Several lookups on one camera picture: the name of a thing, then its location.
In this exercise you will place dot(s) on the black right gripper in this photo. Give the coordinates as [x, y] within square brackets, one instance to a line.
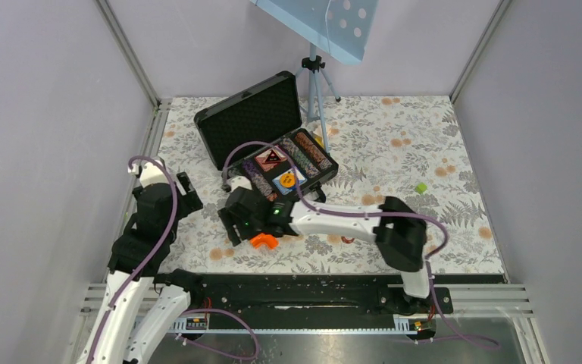
[229, 220]

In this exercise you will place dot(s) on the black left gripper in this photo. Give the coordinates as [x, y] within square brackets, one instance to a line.
[190, 201]

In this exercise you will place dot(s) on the orange curved toy block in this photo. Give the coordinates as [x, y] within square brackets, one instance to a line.
[264, 240]

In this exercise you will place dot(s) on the yellow big blind button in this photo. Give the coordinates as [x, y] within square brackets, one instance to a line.
[288, 176]

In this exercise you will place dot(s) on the black all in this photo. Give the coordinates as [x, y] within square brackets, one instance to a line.
[270, 159]

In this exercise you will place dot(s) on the blue card deck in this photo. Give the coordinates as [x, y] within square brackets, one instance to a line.
[300, 178]

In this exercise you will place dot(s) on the black poker set case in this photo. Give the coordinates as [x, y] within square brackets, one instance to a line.
[260, 117]

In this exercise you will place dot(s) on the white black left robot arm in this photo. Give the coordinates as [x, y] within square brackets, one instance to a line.
[140, 303]

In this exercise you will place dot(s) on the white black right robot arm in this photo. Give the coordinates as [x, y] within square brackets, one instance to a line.
[405, 239]

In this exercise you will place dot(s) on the red card deck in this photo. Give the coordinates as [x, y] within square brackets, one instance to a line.
[279, 150]

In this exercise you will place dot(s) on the orange blue chip row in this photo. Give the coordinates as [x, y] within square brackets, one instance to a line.
[313, 150]

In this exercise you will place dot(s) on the blue tripod stand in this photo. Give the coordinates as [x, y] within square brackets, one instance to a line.
[315, 111]

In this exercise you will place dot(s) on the green toy cube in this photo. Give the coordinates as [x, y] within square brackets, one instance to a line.
[421, 188]

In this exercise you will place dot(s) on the floral table mat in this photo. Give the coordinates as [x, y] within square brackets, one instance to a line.
[384, 146]

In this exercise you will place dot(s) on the blue perforated board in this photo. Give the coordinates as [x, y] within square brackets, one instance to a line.
[339, 28]

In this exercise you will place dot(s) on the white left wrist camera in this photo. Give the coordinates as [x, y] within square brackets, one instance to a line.
[148, 172]

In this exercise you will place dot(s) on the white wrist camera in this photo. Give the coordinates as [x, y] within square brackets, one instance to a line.
[239, 182]
[148, 172]

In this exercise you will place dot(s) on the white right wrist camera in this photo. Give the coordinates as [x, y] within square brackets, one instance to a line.
[239, 182]

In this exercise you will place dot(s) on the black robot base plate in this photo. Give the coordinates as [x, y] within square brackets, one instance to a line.
[302, 302]

